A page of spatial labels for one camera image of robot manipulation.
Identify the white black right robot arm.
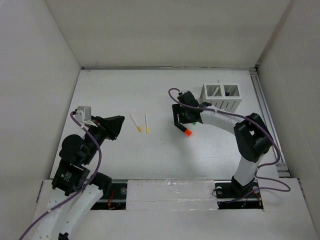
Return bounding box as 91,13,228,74
172,91,272,197

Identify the black highlighter orange cap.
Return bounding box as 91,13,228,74
174,122,193,137

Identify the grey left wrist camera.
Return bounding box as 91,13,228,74
74,106,92,123

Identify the white pen orange cap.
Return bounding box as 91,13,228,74
129,114,142,132

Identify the white foam block front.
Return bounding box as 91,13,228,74
126,179,218,211

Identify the white mesh desk organizer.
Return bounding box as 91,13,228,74
199,83,242,113

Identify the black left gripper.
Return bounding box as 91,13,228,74
83,114,125,164

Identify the aluminium rail right side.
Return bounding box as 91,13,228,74
249,67,291,178

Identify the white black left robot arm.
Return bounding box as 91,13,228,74
32,111,125,240

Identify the white pen pale yellow cap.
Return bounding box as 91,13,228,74
212,87,220,97

